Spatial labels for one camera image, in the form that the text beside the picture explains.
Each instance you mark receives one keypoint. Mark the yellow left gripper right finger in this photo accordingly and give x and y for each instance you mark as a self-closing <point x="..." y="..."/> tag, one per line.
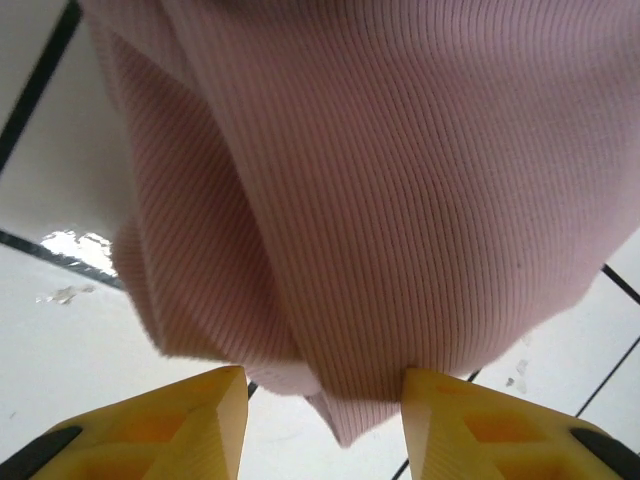
<point x="500" y="440"/>

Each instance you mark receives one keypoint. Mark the pale pink ribbed tank top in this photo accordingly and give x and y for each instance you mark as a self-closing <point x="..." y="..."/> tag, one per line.
<point x="375" y="175"/>

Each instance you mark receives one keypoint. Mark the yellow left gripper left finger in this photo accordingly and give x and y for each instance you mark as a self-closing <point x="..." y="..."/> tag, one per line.
<point x="150" y="440"/>

